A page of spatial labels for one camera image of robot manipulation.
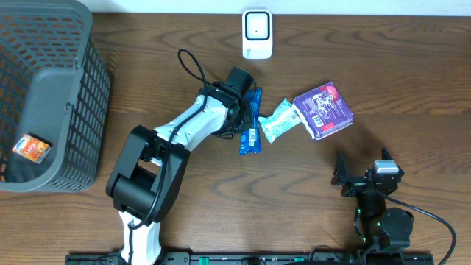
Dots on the mint green wipes pack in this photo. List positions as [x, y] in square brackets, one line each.
[282, 120]

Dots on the purple sanitary pad pack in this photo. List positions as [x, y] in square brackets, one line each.
[323, 111]

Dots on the white barcode scanner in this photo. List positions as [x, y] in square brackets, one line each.
[257, 34]

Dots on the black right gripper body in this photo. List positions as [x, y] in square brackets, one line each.
[355, 185]

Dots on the blue Oreo cookie pack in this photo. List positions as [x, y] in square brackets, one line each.
[250, 137]

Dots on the grey plastic mesh basket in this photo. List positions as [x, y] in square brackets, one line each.
[54, 87]

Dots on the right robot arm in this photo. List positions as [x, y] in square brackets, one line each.
[383, 228]

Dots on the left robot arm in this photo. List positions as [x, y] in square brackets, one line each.
[147, 176]

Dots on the orange snack packet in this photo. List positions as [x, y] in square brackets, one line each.
[31, 148]

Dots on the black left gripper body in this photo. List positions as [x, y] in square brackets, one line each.
[242, 115]

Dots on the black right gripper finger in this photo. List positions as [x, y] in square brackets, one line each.
[340, 173]
[385, 154]

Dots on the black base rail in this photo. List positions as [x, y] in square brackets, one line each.
[321, 257]

